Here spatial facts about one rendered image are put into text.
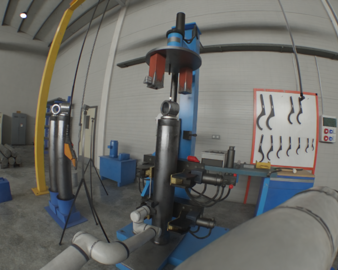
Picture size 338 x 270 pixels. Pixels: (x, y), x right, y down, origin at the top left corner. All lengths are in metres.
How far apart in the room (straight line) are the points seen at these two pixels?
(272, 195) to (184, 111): 1.60
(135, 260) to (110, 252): 0.82
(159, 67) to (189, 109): 0.65
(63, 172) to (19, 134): 8.88
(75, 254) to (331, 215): 0.86
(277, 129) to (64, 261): 3.44
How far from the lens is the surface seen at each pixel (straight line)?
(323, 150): 3.79
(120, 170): 3.69
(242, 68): 3.63
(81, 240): 0.89
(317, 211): 0.19
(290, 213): 0.16
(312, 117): 3.63
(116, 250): 0.84
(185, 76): 1.66
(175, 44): 1.67
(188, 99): 1.86
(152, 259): 1.65
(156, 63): 1.44
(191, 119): 1.81
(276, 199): 2.31
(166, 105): 1.54
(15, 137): 10.88
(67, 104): 2.16
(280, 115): 3.39
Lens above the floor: 1.34
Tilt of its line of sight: level
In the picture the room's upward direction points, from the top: 4 degrees clockwise
